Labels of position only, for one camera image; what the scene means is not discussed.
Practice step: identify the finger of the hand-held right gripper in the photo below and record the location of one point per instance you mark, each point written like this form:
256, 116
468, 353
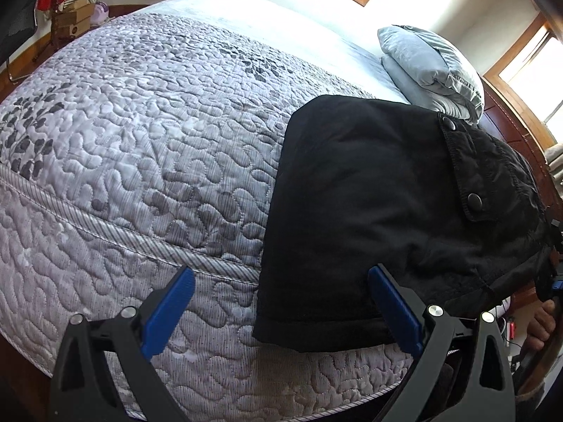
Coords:
555, 255

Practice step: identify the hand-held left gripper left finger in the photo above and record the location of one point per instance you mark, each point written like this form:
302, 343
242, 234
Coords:
169, 312

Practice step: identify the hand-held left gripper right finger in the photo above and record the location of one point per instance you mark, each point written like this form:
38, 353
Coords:
393, 312

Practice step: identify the black quilted pants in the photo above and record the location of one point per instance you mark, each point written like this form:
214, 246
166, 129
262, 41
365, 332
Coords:
374, 211

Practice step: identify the person's right hand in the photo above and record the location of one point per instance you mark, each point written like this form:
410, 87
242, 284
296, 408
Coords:
540, 325

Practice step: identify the wooden headboard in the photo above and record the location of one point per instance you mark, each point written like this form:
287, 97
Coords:
519, 132

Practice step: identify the grey quilted bed mattress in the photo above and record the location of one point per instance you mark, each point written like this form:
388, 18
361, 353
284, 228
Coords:
132, 162

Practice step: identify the folded grey duvet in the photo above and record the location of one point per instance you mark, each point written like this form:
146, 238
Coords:
431, 66

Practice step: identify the large cardboard box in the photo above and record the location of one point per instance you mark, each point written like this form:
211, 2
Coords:
66, 26

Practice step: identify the small cardboard box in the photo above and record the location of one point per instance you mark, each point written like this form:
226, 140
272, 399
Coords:
79, 9

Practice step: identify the black mesh chair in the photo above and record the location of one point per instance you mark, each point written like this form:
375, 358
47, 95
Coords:
15, 13

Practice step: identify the narrow wooden window frame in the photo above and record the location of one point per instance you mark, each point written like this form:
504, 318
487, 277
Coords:
506, 61

